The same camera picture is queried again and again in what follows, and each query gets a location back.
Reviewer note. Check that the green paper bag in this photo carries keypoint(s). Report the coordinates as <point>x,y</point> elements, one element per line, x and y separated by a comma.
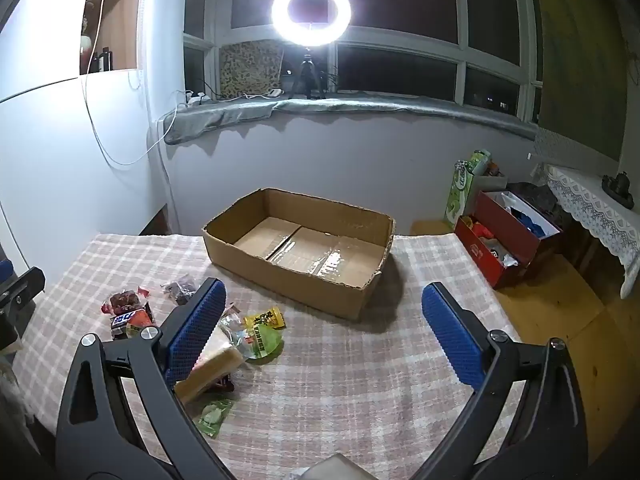
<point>462,195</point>

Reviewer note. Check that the brown cake packet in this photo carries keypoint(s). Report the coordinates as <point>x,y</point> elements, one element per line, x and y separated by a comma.
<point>122,302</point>

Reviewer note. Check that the brown cardboard box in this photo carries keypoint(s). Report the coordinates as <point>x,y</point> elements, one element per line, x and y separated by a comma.
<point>285,282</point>

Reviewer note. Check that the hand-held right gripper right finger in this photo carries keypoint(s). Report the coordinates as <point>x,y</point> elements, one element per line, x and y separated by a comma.
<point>452,340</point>

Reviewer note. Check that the dark bottle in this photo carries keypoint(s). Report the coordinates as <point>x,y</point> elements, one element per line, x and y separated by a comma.
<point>105,60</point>

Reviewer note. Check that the green white can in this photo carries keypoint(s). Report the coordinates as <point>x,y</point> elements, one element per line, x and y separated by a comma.
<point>480,160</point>

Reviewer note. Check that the pink bread packet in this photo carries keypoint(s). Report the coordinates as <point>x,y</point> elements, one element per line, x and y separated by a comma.
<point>215,367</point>

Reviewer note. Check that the white adapter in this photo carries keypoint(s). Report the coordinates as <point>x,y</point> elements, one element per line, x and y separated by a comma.
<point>274,92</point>

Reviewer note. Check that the brown chocolate bar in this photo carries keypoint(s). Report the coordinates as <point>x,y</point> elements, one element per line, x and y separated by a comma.
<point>127,320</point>

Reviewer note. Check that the grey sill cloth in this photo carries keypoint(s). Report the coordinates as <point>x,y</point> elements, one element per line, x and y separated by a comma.
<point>350,105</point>

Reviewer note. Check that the wooden shelf cabinet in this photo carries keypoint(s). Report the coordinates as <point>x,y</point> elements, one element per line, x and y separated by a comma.
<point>125,20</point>

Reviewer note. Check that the yellow snack packet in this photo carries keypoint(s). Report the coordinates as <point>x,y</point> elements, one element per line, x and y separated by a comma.
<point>265,319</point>

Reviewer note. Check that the patterned board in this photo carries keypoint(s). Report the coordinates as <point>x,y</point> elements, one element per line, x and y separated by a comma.
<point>250,70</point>

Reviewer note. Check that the white lace cloth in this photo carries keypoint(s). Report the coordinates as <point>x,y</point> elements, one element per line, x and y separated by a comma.
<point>590,205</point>

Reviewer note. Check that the white power strip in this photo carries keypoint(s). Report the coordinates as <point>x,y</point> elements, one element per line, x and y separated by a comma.
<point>197,98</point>

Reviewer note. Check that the white window frame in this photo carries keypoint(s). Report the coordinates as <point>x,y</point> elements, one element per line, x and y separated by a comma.
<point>460,10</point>

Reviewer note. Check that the red shoe box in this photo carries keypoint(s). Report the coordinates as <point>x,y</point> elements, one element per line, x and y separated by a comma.
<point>480,255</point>

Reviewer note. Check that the dark cake clear packet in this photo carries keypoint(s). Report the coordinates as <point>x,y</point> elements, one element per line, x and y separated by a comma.
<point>177,288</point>

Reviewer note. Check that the green candy clear packet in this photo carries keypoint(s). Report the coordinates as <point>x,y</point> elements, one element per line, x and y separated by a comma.
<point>215,414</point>

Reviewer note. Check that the light green snack packet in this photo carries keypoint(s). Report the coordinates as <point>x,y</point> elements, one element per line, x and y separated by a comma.
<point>262,344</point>

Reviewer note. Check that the black tripod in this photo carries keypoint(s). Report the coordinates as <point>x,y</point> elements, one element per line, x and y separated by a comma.
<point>306,72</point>

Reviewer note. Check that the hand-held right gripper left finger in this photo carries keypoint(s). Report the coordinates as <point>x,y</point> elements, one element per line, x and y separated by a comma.
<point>192,340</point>

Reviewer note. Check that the dark ornament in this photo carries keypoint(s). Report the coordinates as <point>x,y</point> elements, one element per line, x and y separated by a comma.
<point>617,183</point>

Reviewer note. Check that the dark speckled bag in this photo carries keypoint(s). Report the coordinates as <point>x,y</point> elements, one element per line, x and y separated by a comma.
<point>535,199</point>

